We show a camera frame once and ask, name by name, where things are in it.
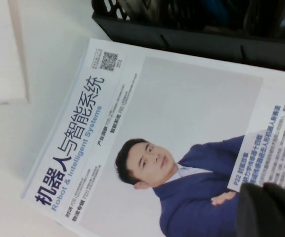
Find robot intelligent systems magazine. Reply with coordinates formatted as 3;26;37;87
19;37;285;237

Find blue hardcover book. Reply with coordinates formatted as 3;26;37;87
201;0;231;27

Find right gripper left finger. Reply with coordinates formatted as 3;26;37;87
237;184;281;237

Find black plastic book stand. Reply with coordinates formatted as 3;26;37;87
91;0;285;75

